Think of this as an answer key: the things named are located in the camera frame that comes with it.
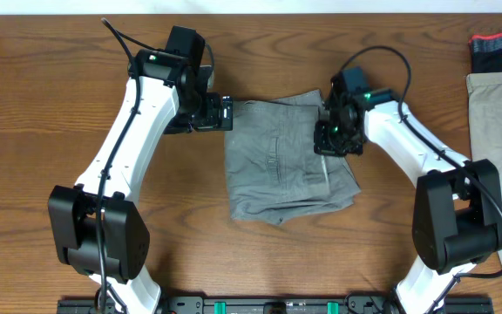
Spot black mounting rail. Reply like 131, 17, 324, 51
57, 295, 494, 314

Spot grey shorts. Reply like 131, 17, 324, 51
224, 90, 361, 225

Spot black garment red trim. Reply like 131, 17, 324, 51
468, 32, 502, 73

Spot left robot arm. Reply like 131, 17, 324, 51
48, 46, 233, 313

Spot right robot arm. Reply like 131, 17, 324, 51
315, 86, 502, 313

